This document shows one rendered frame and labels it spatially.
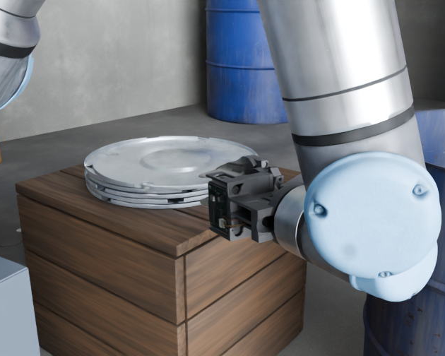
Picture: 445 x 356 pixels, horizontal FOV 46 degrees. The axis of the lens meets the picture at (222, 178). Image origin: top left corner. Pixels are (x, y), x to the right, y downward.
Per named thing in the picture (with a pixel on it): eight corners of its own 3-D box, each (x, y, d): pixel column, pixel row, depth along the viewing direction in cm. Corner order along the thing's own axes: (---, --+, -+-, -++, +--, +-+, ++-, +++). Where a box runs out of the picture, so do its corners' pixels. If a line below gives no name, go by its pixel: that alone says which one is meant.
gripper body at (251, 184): (203, 170, 64) (258, 192, 54) (261, 159, 68) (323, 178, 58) (206, 229, 66) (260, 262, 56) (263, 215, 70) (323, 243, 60)
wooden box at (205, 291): (304, 330, 112) (313, 174, 100) (181, 443, 84) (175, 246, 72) (167, 270, 135) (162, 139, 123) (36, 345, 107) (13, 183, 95)
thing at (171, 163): (138, 135, 110) (138, 131, 110) (274, 146, 102) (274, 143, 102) (58, 180, 84) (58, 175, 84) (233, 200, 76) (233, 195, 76)
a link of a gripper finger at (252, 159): (227, 151, 70) (265, 163, 63) (237, 150, 71) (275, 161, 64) (229, 186, 71) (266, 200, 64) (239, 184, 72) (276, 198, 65)
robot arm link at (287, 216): (353, 186, 54) (352, 260, 56) (323, 177, 58) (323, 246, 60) (294, 200, 51) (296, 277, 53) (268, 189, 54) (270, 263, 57)
